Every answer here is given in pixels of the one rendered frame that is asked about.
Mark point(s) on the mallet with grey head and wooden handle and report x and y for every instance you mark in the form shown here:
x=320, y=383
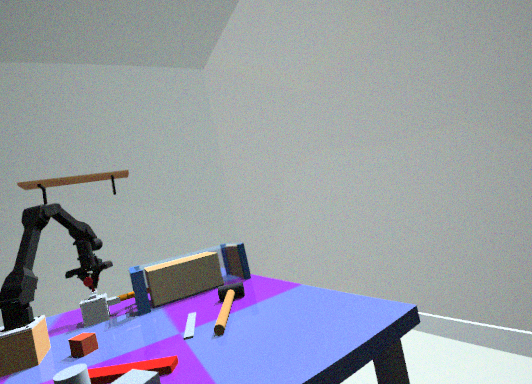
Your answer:
x=227, y=293

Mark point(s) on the red flat bar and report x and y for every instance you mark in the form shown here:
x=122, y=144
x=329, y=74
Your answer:
x=165, y=365

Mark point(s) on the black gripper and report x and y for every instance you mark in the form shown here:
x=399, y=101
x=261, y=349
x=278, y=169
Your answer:
x=87, y=261

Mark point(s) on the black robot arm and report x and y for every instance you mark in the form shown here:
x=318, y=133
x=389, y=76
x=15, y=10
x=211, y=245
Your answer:
x=21, y=283

